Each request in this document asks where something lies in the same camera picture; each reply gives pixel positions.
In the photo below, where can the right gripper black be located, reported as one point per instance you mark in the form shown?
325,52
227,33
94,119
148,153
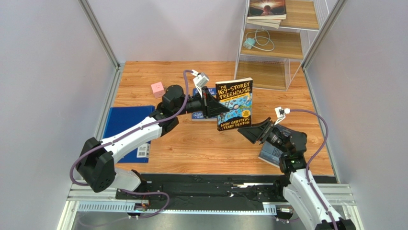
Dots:
266,132

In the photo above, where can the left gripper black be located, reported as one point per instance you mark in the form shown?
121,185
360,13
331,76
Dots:
210,105

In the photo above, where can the black 169-storey treehouse book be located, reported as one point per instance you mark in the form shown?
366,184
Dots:
236,95

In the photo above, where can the orange 78-storey treehouse book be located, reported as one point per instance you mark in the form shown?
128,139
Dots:
273,23

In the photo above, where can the three days to see book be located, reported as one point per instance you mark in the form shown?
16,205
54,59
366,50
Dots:
267,9

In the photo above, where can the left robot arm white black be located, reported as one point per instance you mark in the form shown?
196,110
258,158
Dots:
96,162

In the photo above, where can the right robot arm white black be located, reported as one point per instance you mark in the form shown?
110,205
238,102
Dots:
297,184

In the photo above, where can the blue 91-storey treehouse book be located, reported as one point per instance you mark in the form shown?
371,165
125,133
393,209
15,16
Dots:
198,115

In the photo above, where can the nineteen eighty-four book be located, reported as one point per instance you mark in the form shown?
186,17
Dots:
271,154

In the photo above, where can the pink cube power adapter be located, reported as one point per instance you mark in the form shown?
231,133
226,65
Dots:
158,89

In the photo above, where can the blue file folder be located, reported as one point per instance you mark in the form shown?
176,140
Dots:
122,118

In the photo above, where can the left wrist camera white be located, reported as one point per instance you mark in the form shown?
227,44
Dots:
200,80

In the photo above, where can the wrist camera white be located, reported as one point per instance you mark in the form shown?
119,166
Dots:
281,114
200,80

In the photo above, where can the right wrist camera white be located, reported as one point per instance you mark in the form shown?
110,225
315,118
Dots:
281,114

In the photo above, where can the white wire wooden shelf rack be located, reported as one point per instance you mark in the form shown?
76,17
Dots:
276,70

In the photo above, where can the light blue charger with cable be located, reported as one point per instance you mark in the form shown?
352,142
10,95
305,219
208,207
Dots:
260,40

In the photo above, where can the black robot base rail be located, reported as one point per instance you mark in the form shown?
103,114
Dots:
206,192

